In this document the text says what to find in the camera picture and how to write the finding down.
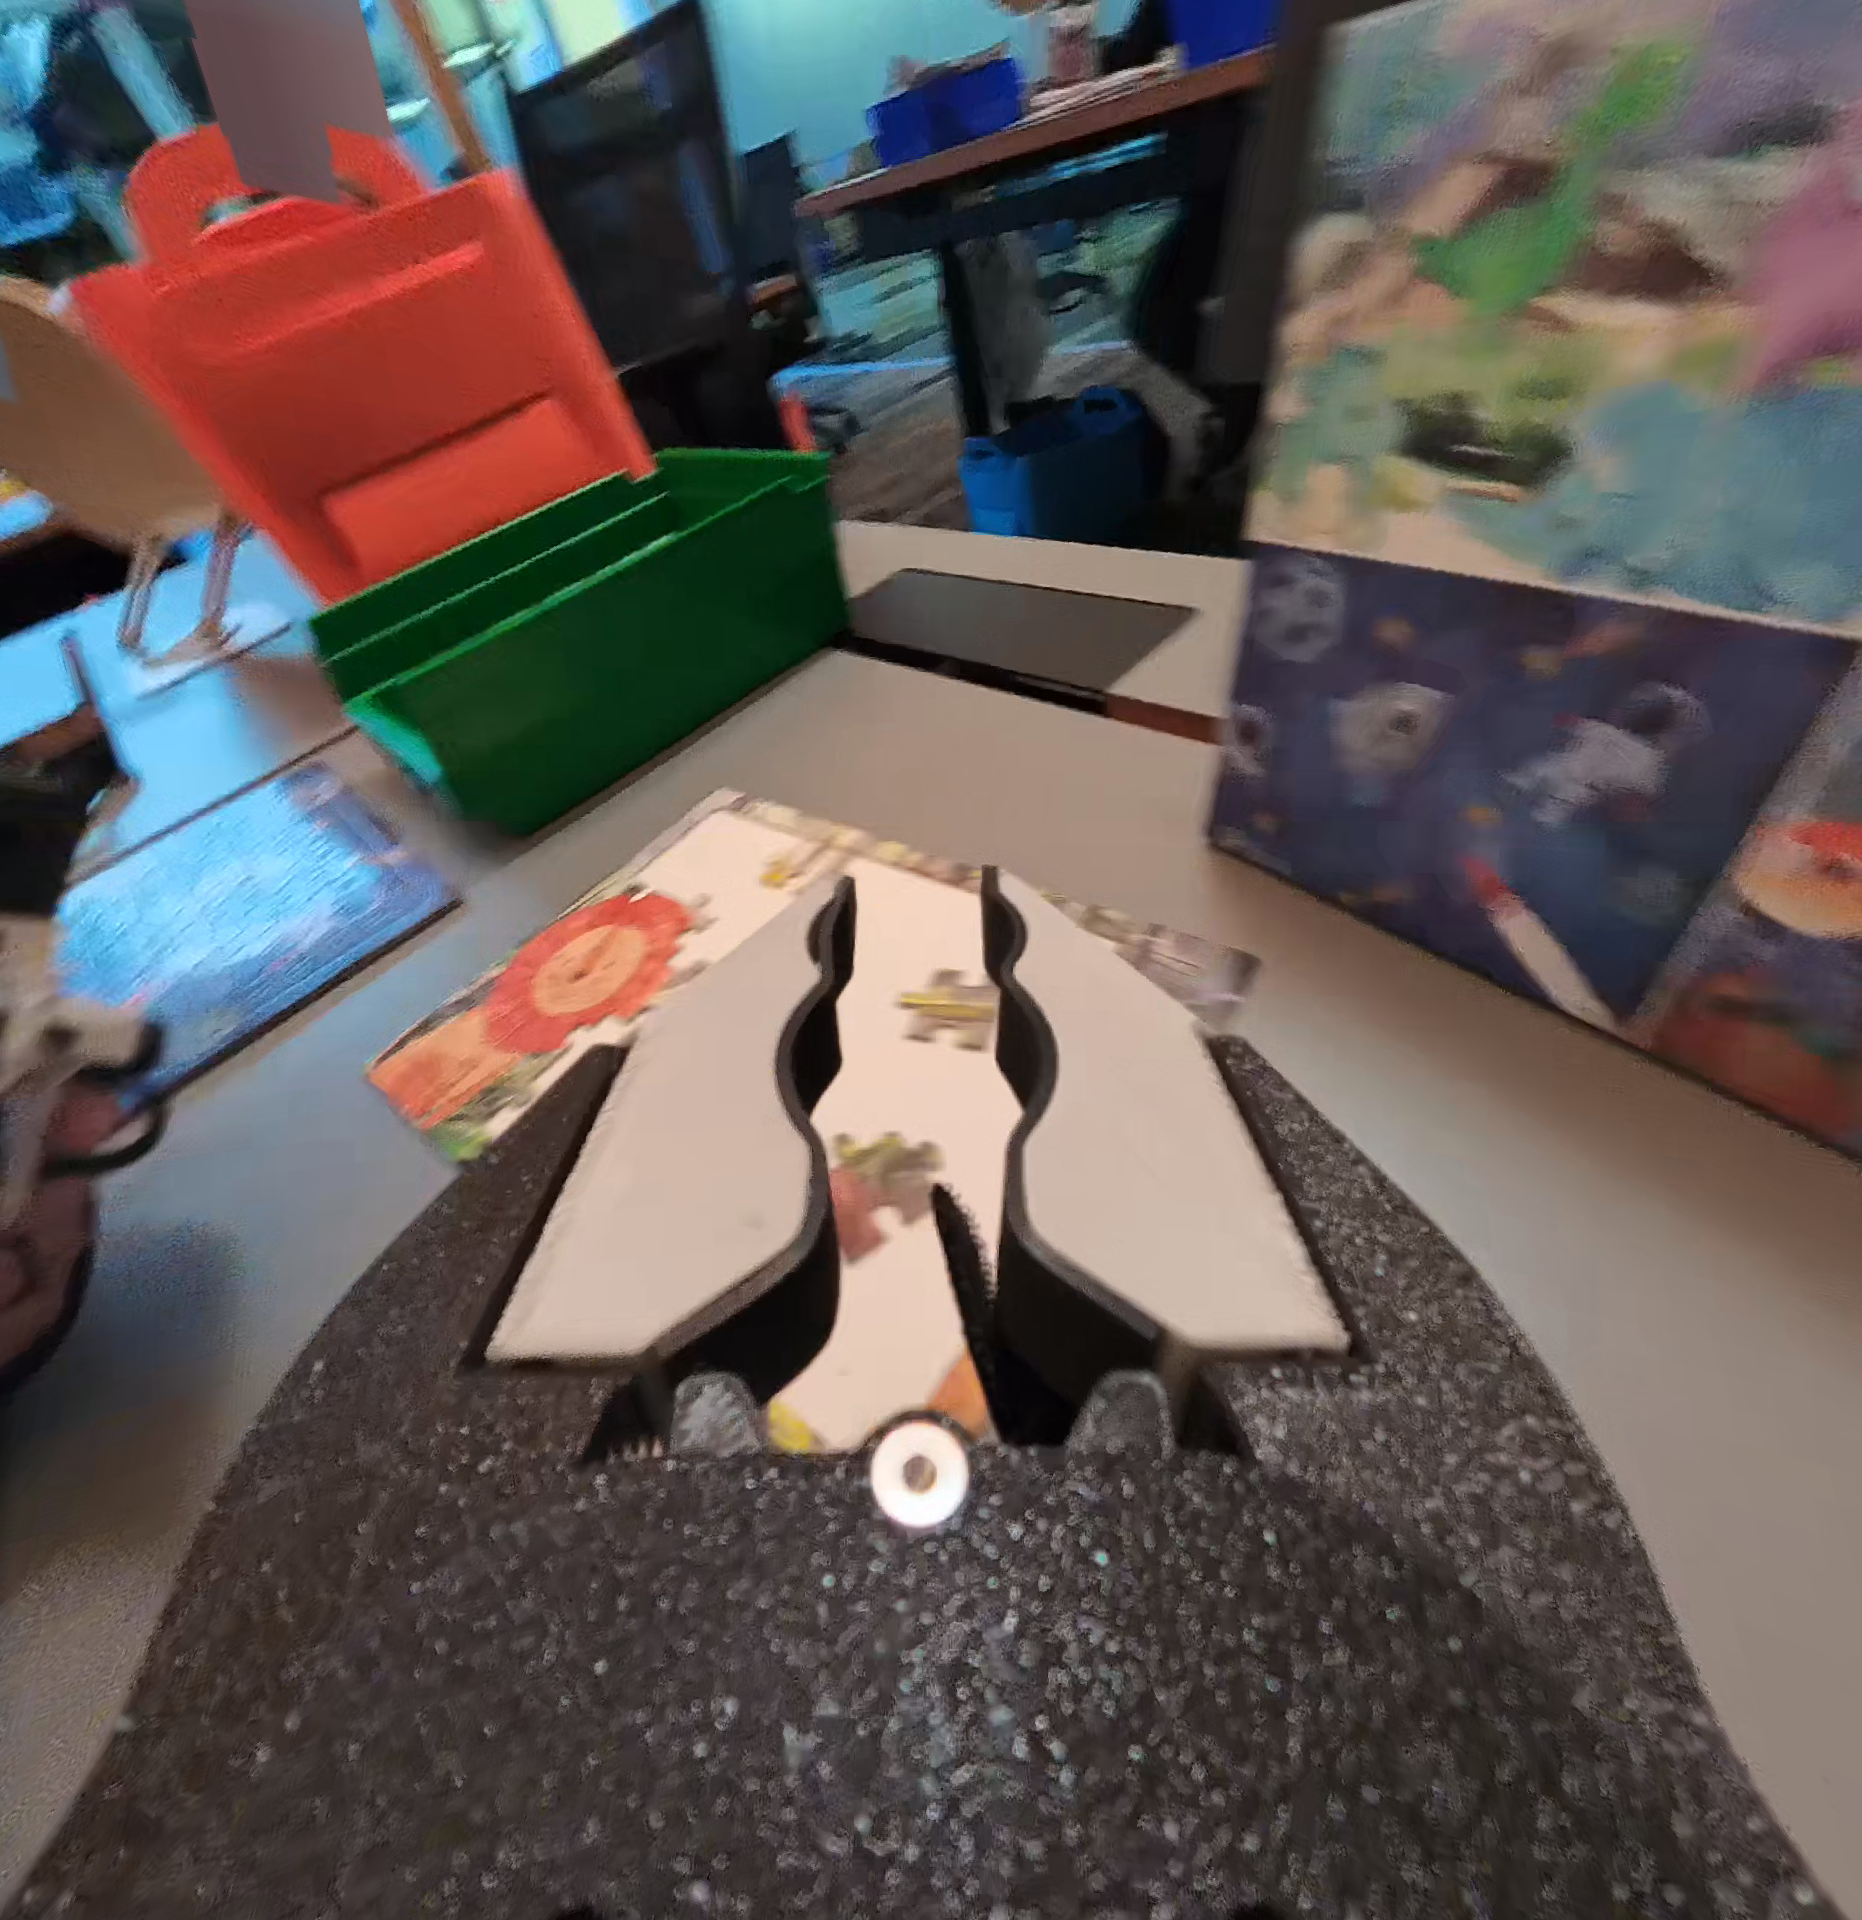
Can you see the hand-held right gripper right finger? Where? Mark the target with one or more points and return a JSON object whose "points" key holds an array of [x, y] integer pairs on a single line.
{"points": [[1172, 1200]]}

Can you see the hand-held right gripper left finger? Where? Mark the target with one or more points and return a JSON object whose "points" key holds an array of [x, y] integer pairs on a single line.
{"points": [[677, 1200]]}

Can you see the assembled lion puzzle pieces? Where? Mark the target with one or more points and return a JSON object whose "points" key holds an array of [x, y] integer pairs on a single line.
{"points": [[585, 974]]}

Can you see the lion jigsaw puzzle board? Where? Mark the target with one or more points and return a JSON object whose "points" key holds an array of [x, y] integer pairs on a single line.
{"points": [[901, 929]]}

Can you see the grey desk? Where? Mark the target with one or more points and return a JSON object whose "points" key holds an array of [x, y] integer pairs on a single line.
{"points": [[1472, 1124]]}

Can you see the person's left hand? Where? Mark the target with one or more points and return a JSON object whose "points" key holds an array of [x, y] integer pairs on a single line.
{"points": [[17, 1289]]}

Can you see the astronaut jigsaw puzzle board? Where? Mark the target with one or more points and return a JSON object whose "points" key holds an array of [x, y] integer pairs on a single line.
{"points": [[255, 915]]}

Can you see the grey yellow-green puzzle piece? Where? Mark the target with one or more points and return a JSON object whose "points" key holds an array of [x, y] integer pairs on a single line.
{"points": [[946, 1007]]}

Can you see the grey puzzle piece yellow dot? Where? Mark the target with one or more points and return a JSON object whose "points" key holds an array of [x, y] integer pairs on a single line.
{"points": [[795, 868]]}

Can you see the light wooden chair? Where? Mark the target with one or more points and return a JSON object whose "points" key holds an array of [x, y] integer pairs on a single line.
{"points": [[90, 419]]}

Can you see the green plastic bin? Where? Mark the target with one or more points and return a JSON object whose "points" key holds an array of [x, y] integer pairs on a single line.
{"points": [[617, 674]]}

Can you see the illustrated puzzle box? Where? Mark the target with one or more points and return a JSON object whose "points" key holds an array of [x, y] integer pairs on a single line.
{"points": [[1546, 750]]}

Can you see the black flat plate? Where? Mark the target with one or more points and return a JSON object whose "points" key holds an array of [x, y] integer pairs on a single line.
{"points": [[1021, 624]]}

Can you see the orange plastic bin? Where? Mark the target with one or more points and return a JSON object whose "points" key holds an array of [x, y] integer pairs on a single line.
{"points": [[346, 330]]}

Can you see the blue storage crate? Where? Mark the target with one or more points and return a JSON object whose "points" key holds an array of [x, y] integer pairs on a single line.
{"points": [[946, 114], [1059, 464]]}

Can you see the wooden top table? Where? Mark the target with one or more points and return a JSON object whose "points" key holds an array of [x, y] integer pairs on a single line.
{"points": [[1021, 142]]}

